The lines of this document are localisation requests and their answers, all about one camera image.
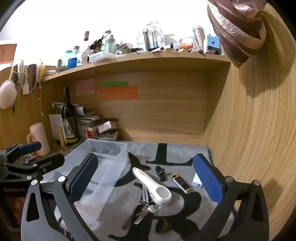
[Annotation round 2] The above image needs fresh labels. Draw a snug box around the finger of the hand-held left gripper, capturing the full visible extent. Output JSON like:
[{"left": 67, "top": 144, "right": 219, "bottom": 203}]
[
  {"left": 35, "top": 153, "right": 65, "bottom": 173},
  {"left": 5, "top": 142, "right": 42, "bottom": 156}
]

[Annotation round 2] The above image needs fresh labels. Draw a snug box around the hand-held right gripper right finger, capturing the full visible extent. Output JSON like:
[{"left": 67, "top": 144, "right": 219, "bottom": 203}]
[{"left": 192, "top": 153, "right": 271, "bottom": 241}]

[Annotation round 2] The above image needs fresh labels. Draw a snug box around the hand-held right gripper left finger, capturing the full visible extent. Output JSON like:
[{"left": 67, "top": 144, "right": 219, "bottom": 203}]
[{"left": 21, "top": 152, "right": 102, "bottom": 241}]

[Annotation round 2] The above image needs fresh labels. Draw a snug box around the small white and blue box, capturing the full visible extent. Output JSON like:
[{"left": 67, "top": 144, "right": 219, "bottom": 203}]
[{"left": 191, "top": 173, "right": 203, "bottom": 188}]

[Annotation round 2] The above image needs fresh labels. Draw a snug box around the black and gold lighter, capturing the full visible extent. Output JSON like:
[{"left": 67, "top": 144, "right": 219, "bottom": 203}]
[{"left": 171, "top": 174, "right": 193, "bottom": 194}]

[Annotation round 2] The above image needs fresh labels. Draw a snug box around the clear plastic storage box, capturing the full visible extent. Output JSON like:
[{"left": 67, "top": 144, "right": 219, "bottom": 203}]
[{"left": 43, "top": 138, "right": 129, "bottom": 223}]

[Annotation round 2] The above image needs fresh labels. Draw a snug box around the small black strap gadget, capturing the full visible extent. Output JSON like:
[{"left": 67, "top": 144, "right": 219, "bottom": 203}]
[{"left": 155, "top": 166, "right": 166, "bottom": 182}]

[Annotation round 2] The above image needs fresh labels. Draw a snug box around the white handheld facial massager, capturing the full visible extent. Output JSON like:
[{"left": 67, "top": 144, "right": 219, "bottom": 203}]
[{"left": 132, "top": 167, "right": 173, "bottom": 205}]

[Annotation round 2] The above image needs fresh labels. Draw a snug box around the bunch of silver keys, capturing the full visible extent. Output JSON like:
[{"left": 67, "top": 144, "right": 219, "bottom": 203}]
[{"left": 134, "top": 185, "right": 160, "bottom": 225}]

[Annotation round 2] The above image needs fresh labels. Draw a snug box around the pale pink mug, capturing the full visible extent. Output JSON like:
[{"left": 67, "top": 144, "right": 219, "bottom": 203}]
[{"left": 26, "top": 123, "right": 51, "bottom": 157}]

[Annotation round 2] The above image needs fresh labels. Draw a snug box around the handwritten paper note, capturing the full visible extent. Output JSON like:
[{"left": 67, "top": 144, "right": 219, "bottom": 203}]
[{"left": 49, "top": 113, "right": 64, "bottom": 142}]

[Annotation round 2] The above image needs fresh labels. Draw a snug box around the white bowl of marbles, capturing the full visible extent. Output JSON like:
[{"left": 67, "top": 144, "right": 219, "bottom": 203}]
[{"left": 96, "top": 132, "right": 118, "bottom": 141}]

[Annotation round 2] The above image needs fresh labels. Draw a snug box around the dark wine bottle elephant label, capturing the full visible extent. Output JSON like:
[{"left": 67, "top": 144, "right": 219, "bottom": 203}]
[{"left": 60, "top": 87, "right": 80, "bottom": 146}]

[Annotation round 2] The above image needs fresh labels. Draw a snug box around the stack of books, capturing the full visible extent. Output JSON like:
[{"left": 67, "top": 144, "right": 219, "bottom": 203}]
[{"left": 77, "top": 113, "right": 118, "bottom": 139}]

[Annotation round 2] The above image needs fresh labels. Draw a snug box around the white fluffy puff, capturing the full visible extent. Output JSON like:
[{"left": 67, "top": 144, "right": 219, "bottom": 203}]
[{"left": 0, "top": 80, "right": 18, "bottom": 109}]

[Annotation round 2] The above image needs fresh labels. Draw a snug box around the grey mat with black print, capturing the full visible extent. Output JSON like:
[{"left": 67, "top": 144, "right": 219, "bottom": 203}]
[{"left": 21, "top": 140, "right": 234, "bottom": 241}]

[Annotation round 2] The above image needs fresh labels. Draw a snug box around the pink sticky note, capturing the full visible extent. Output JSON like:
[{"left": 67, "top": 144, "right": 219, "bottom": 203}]
[{"left": 76, "top": 78, "right": 96, "bottom": 95}]

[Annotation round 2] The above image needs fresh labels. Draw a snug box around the orange sticky note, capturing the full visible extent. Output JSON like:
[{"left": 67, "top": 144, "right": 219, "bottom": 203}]
[{"left": 100, "top": 86, "right": 139, "bottom": 100}]

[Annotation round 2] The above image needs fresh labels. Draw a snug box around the blue bottle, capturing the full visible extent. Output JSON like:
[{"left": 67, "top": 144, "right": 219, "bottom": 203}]
[{"left": 65, "top": 50, "right": 78, "bottom": 69}]

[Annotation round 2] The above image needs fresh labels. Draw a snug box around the green sticky note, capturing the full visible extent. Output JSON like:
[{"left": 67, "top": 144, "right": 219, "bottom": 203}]
[{"left": 101, "top": 81, "right": 129, "bottom": 88}]

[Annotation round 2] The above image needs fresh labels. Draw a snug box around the white printed mug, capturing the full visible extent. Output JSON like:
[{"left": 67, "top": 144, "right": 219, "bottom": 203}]
[{"left": 77, "top": 51, "right": 89, "bottom": 66}]

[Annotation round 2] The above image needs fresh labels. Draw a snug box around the white plastic tray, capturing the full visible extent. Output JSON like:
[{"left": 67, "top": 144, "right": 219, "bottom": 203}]
[{"left": 89, "top": 51, "right": 116, "bottom": 63}]

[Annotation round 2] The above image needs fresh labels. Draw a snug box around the green glass bottle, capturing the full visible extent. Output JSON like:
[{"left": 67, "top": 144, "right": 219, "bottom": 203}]
[{"left": 105, "top": 35, "right": 116, "bottom": 53}]

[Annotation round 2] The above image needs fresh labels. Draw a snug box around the wooden shelf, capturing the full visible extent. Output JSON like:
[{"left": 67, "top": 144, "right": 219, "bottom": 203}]
[{"left": 40, "top": 53, "right": 232, "bottom": 82}]

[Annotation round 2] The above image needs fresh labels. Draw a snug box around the glass jar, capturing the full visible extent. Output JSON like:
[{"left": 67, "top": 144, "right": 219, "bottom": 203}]
[{"left": 179, "top": 37, "right": 200, "bottom": 52}]

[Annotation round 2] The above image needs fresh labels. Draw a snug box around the striped tumbler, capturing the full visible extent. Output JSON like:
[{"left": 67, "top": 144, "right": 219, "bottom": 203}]
[{"left": 192, "top": 25, "right": 206, "bottom": 50}]

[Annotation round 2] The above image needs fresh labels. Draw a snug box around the brown plastic bag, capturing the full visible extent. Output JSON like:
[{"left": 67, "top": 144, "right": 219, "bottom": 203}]
[{"left": 207, "top": 0, "right": 266, "bottom": 68}]

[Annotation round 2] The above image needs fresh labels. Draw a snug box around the clear acrylic organizer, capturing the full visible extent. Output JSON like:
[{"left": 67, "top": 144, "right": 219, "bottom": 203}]
[{"left": 136, "top": 21, "right": 164, "bottom": 50}]

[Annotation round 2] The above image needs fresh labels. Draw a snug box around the beaded string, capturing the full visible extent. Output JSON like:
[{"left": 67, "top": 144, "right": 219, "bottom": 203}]
[{"left": 31, "top": 64, "right": 38, "bottom": 92}]

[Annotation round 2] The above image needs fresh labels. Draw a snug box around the orange wall picture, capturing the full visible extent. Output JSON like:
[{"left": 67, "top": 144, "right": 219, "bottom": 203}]
[{"left": 0, "top": 44, "right": 17, "bottom": 64}]

